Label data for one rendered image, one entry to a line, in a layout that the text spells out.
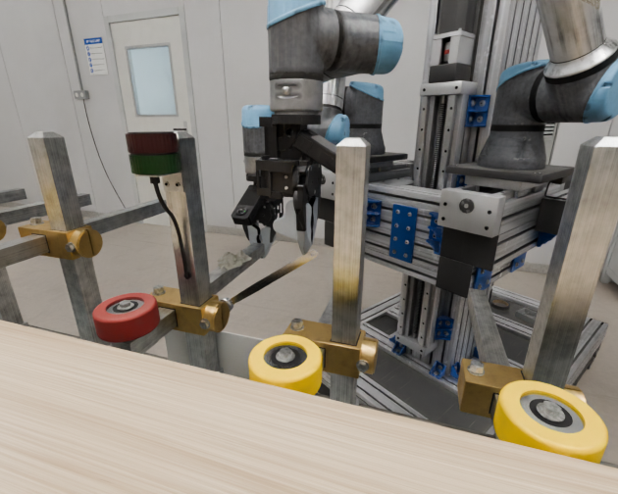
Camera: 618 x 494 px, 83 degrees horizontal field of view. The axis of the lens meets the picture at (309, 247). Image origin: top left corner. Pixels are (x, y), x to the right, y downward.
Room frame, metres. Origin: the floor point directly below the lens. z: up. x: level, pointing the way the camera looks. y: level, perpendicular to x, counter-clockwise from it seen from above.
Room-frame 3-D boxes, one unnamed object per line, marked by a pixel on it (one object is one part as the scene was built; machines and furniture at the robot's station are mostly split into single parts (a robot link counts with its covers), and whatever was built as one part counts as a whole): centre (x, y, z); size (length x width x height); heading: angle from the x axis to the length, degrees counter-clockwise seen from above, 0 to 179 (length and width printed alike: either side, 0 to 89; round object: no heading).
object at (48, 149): (0.58, 0.42, 0.89); 0.04 x 0.04 x 0.48; 72
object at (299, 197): (0.51, 0.01, 1.03); 0.05 x 0.02 x 0.09; 162
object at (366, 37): (0.59, -0.07, 1.25); 0.11 x 0.11 x 0.08; 23
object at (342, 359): (0.43, -0.03, 0.83); 0.14 x 0.06 x 0.05; 72
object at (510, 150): (0.90, -0.51, 1.09); 0.15 x 0.15 x 0.10
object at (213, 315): (0.51, 0.21, 0.85); 0.14 x 0.06 x 0.05; 72
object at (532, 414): (0.24, -0.21, 0.85); 0.08 x 0.08 x 0.11
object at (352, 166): (0.43, -0.05, 0.89); 0.04 x 0.04 x 0.48; 72
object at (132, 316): (0.42, 0.25, 0.85); 0.08 x 0.08 x 0.11
